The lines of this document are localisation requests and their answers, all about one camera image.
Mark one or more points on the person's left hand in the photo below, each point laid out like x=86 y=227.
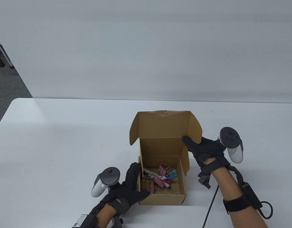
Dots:
x=126 y=192

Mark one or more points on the person's right hand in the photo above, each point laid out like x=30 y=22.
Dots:
x=205 y=147

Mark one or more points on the yellow binder clip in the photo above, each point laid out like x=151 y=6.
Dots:
x=146 y=182

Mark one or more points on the pink binder clip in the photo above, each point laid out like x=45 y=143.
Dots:
x=157 y=181
x=162 y=170
x=148 y=190

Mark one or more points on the clear plastic ruler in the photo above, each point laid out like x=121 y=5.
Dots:
x=149 y=171

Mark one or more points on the green binder clip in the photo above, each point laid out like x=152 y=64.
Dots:
x=173 y=173

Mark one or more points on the black capped white marker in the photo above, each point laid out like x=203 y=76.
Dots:
x=168 y=187

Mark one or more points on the brown cardboard mailer box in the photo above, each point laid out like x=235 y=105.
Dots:
x=160 y=147

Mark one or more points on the blue capped white marker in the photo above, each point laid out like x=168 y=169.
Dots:
x=170 y=178

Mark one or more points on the person's right forearm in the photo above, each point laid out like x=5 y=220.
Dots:
x=231 y=190

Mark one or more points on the grey white controller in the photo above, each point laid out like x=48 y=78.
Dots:
x=110 y=175
x=229 y=136

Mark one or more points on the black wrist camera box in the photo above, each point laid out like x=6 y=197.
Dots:
x=83 y=222
x=251 y=193

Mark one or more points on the white metal cart frame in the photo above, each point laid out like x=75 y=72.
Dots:
x=4 y=53

